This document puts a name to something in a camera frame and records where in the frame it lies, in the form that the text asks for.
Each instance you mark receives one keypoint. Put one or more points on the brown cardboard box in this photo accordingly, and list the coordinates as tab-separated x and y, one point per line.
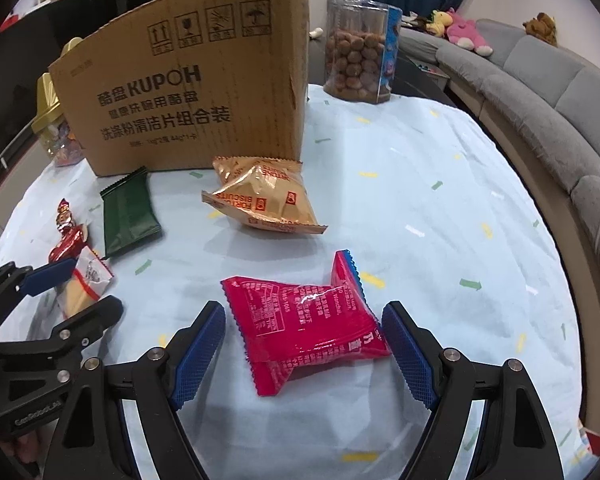
180	85

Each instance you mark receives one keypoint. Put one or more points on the grey curved sofa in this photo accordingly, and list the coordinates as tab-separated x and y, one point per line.
555	85

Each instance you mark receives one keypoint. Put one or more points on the pink plush toy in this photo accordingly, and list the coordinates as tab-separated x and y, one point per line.
467	30

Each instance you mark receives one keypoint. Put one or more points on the brown twisted candy wrapper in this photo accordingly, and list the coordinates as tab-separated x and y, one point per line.
64	217

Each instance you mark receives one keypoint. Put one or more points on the light blue confetti cloth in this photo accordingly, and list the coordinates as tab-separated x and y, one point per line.
430	185

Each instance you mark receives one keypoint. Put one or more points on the pink snack packet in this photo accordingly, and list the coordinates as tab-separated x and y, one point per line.
300	320

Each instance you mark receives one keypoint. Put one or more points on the yellow plush toy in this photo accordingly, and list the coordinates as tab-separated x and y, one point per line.
439	21

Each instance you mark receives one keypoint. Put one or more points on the orange biscuit packet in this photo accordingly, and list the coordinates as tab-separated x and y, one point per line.
265	195

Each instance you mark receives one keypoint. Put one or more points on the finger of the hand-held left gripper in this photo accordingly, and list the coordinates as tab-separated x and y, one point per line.
92	317
47	275

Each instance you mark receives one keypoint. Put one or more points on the dark green snack packet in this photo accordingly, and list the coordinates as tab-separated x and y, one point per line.
130	215

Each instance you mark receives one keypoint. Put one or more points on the black curved television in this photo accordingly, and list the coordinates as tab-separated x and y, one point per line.
10	85

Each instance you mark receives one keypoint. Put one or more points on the pile of clothes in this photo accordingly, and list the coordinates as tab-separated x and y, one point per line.
414	19

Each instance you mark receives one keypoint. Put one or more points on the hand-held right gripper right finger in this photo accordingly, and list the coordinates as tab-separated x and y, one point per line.
410	355

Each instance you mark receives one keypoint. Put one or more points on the red shiny candy packet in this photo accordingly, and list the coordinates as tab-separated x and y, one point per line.
67	247

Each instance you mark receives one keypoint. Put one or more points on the brown plush bear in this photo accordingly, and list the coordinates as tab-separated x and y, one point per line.
540	27

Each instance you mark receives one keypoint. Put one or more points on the black upright piano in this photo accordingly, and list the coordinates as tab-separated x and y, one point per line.
105	5

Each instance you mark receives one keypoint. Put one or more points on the gold-lidded clear candy jar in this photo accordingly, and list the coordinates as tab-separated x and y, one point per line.
55	125

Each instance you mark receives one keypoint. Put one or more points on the white and red snack packet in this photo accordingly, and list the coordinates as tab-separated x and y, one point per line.
87	280

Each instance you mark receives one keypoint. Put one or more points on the clear jar of chocolate balls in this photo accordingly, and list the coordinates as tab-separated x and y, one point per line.
355	55

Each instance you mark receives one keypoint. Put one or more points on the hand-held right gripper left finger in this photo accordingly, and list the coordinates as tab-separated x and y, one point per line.
200	355

